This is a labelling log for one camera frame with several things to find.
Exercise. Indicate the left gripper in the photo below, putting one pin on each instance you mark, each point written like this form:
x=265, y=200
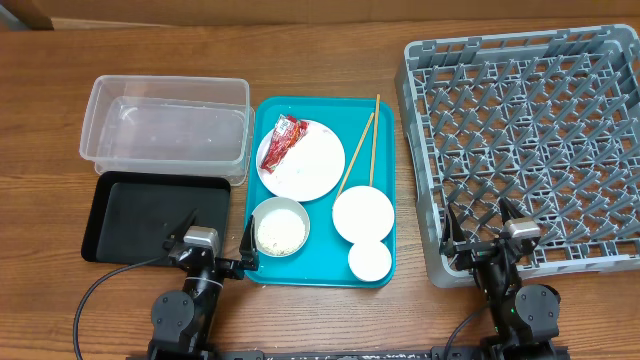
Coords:
x=248, y=252

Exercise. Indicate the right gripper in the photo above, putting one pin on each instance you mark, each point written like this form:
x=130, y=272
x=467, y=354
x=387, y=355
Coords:
x=454, y=242

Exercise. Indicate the white rice pile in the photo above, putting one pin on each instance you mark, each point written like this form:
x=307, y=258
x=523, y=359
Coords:
x=281, y=232

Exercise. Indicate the grey bowl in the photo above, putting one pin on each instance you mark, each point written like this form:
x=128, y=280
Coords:
x=280, y=203

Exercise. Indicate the small white cup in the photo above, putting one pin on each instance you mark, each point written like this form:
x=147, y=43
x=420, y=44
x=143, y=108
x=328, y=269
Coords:
x=369, y=261

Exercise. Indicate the large white plate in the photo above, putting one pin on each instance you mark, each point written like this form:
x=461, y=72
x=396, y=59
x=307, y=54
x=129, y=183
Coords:
x=310, y=170

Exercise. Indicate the medium white bowl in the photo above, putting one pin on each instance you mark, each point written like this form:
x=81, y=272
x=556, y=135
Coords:
x=363, y=214

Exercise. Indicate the red snack wrapper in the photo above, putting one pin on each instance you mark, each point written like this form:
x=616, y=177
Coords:
x=287, y=132

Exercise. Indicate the wooden chopstick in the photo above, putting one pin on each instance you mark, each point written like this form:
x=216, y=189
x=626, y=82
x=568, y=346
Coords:
x=354, y=156
x=374, y=140

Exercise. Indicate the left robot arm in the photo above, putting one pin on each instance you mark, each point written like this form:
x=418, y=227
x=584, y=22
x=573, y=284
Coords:
x=182, y=318

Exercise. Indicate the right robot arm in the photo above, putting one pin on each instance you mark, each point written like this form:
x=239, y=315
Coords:
x=525, y=316

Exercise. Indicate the grey dishwasher rack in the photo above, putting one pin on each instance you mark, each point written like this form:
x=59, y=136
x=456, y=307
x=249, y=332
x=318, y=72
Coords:
x=548, y=120

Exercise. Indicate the black rectangular tray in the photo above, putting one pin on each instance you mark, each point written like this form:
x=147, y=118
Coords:
x=134, y=214

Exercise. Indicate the clear plastic bin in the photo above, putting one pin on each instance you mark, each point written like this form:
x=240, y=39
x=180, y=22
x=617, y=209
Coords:
x=181, y=125

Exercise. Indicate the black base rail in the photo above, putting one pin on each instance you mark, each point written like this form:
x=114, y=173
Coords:
x=435, y=353

